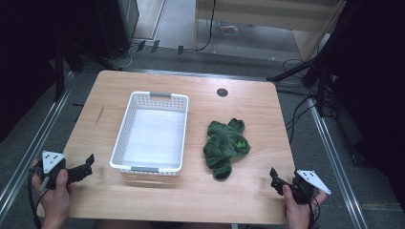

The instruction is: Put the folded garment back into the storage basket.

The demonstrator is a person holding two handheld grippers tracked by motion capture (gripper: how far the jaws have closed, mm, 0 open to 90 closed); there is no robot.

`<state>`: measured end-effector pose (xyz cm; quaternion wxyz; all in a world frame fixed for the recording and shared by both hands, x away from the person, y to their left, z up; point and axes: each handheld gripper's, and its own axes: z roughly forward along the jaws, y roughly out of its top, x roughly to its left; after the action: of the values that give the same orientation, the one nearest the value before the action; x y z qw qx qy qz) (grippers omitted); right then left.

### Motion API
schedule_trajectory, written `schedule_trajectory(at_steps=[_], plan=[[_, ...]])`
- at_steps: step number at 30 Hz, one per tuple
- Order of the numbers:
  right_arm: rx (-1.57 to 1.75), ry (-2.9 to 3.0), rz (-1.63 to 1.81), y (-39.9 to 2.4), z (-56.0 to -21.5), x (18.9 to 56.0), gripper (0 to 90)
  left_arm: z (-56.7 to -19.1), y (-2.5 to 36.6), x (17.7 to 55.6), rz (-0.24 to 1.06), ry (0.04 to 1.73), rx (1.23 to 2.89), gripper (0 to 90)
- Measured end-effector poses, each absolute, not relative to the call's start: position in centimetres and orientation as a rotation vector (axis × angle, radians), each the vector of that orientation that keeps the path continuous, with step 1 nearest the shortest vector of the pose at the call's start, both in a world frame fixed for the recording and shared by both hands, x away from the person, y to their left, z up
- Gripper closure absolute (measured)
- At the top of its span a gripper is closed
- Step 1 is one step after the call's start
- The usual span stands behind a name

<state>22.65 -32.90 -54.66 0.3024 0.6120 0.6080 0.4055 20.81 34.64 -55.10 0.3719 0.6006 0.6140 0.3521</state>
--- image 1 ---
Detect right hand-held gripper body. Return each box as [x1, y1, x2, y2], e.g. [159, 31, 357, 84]
[289, 169, 332, 205]

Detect metal floor rail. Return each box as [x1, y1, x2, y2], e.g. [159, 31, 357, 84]
[307, 97, 371, 229]
[0, 71, 76, 220]
[122, 67, 278, 83]

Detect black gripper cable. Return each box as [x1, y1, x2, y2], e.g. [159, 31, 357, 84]
[27, 167, 44, 229]
[306, 194, 321, 229]

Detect black floor cables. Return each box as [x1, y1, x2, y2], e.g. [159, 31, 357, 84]
[282, 58, 318, 145]

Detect black hanging cable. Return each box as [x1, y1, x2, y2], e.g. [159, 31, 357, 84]
[192, 0, 218, 52]

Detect green fleece garment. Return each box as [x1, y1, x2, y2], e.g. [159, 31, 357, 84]
[202, 117, 251, 181]

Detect white plastic basket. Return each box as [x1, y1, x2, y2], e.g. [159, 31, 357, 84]
[109, 91, 190, 177]

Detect red flat packet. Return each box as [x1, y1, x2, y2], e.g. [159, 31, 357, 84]
[219, 21, 240, 37]

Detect black metal stand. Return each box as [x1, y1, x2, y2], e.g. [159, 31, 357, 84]
[266, 55, 339, 118]
[52, 37, 122, 103]

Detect dark cabinet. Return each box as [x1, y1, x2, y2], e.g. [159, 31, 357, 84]
[95, 0, 141, 60]

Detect person's right hand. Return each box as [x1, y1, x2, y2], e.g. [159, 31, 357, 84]
[282, 184, 328, 229]

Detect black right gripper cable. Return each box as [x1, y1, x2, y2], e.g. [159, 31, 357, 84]
[306, 194, 321, 229]

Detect light wooden shelf unit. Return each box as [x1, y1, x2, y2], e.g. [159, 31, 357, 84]
[193, 0, 348, 62]

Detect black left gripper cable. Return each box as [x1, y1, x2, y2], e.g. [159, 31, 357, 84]
[27, 167, 44, 229]

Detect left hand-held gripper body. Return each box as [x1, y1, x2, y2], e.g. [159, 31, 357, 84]
[32, 150, 70, 191]

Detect white floor cable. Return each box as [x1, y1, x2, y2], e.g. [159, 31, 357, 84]
[116, 45, 134, 71]

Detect person's left hand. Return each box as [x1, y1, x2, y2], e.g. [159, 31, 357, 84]
[31, 158, 73, 224]

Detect dark curtain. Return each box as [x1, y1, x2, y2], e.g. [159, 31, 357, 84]
[329, 0, 405, 201]
[0, 0, 98, 142]

